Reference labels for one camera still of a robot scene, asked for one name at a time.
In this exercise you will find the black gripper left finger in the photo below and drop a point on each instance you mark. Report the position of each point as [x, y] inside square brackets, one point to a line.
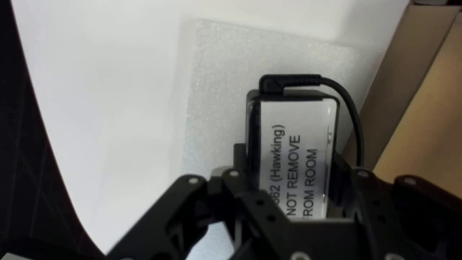
[167, 212]

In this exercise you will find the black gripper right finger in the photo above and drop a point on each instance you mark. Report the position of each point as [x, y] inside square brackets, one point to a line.
[408, 217]

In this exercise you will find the translucent foam sheet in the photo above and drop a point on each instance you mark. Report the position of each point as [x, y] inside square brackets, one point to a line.
[216, 96]

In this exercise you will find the open cardboard box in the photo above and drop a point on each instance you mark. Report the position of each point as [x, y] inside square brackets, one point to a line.
[423, 96]

